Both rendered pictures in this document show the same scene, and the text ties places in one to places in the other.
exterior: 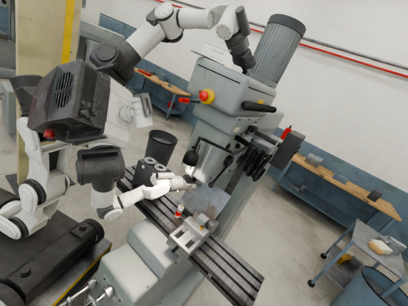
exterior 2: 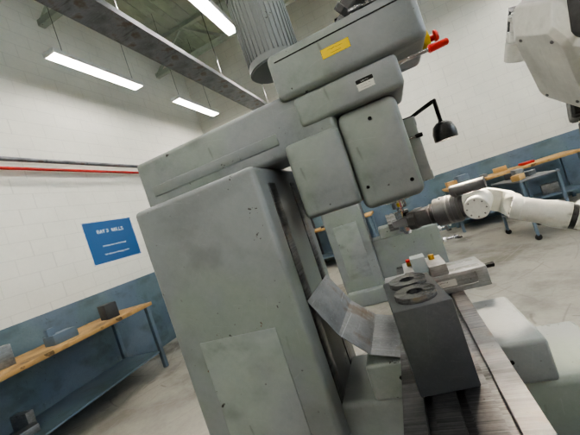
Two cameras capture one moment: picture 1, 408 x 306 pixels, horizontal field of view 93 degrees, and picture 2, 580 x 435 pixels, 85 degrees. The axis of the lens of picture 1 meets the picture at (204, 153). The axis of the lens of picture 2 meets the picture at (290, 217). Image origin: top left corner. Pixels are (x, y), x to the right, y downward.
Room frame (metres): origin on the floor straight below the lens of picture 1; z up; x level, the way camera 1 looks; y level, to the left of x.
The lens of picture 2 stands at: (1.51, 1.01, 1.37)
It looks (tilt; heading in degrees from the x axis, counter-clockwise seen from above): 0 degrees down; 263
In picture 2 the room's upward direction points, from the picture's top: 19 degrees counter-clockwise
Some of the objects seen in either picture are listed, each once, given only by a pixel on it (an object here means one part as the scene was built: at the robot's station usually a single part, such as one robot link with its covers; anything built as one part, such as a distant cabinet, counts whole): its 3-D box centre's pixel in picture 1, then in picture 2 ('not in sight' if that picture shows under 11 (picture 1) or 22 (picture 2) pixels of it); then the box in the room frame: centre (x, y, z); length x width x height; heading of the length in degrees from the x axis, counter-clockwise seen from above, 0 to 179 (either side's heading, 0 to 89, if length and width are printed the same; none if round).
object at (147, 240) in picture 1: (172, 232); (445, 344); (1.02, -0.02, 0.79); 0.50 x 0.35 x 0.12; 154
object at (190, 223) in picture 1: (195, 227); (435, 265); (0.90, -0.13, 1.02); 0.15 x 0.06 x 0.04; 66
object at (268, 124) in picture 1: (254, 118); (239, 154); (1.47, -0.24, 1.66); 0.80 x 0.23 x 0.20; 154
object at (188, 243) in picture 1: (195, 229); (431, 275); (0.93, -0.14, 0.98); 0.35 x 0.15 x 0.11; 156
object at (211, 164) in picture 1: (210, 149); (381, 154); (1.02, -0.02, 1.47); 0.21 x 0.19 x 0.32; 64
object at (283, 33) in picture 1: (272, 54); (263, 28); (1.24, -0.13, 2.05); 0.20 x 0.20 x 0.32
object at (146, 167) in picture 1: (152, 175); (424, 324); (1.20, 0.29, 1.03); 0.22 x 0.12 x 0.20; 71
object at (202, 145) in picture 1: (197, 156); (417, 149); (0.92, 0.03, 1.45); 0.04 x 0.04 x 0.21; 64
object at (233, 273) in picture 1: (176, 222); (436, 317); (1.02, -0.02, 0.89); 1.24 x 0.23 x 0.08; 64
